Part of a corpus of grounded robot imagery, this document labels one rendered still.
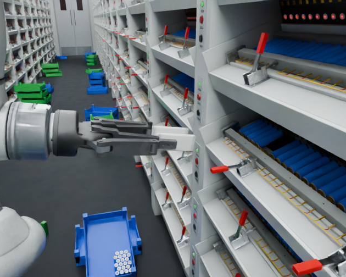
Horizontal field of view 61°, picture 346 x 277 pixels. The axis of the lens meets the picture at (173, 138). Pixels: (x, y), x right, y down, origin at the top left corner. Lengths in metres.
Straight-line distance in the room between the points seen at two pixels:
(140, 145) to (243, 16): 0.43
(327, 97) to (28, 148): 0.43
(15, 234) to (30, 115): 0.58
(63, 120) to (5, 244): 0.58
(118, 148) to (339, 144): 0.30
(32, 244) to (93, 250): 0.49
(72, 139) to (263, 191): 0.36
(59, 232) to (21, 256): 0.74
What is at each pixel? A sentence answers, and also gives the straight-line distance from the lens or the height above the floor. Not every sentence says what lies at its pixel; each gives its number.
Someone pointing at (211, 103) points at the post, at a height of 0.84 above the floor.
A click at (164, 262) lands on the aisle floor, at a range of 1.47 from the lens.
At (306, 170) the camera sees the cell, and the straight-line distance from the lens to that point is 0.59.
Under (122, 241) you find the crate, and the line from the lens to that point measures 1.47.
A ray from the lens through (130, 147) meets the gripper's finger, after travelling 0.46.
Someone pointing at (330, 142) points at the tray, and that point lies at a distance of 0.42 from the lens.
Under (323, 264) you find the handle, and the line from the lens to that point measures 0.44.
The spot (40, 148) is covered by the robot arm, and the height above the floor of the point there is 0.86.
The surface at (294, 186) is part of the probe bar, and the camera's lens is 0.55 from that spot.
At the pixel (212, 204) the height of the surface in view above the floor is 0.55.
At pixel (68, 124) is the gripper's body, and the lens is 0.48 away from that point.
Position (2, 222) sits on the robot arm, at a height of 0.51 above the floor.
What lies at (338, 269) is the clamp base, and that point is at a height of 0.75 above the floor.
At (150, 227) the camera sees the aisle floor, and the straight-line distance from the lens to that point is 1.66.
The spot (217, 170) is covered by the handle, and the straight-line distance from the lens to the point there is 0.61.
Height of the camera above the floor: 1.04
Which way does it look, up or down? 22 degrees down
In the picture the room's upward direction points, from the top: straight up
